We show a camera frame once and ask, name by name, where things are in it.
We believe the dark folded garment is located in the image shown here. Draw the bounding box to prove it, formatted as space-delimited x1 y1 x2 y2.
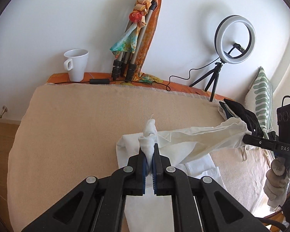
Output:
218 98 247 123

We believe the grey knitted gloved hand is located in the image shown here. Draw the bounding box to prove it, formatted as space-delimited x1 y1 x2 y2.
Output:
264 157 290 209

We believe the green striped pillow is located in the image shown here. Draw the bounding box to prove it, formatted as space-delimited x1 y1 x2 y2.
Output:
245 67 273 139

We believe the metal wall hook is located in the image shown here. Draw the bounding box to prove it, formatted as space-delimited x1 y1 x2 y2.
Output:
0 105 8 119

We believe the folded grey tripod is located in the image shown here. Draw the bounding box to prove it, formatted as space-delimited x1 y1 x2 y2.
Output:
110 0 158 81

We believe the white ceramic mug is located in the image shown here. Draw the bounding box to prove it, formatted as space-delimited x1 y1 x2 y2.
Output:
63 49 89 82

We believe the orange chair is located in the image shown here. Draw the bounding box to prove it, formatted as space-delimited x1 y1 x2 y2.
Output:
258 210 290 232

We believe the cream white garment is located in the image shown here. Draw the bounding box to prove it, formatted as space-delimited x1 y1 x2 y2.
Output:
138 117 252 173

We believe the orange patterned cloth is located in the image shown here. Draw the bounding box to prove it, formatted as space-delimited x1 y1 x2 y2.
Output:
47 0 223 101

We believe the colourful braided scarf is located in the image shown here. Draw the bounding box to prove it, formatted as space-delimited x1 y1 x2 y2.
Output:
110 0 158 57

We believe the white t-shirt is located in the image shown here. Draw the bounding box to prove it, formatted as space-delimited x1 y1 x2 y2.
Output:
125 141 225 231

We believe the black ring light cable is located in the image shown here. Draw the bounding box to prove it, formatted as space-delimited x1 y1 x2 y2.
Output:
48 57 221 92

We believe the black mini tripod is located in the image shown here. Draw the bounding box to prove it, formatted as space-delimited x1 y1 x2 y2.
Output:
189 62 224 102

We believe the white ring light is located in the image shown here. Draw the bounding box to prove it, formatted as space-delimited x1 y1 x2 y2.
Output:
214 15 256 65

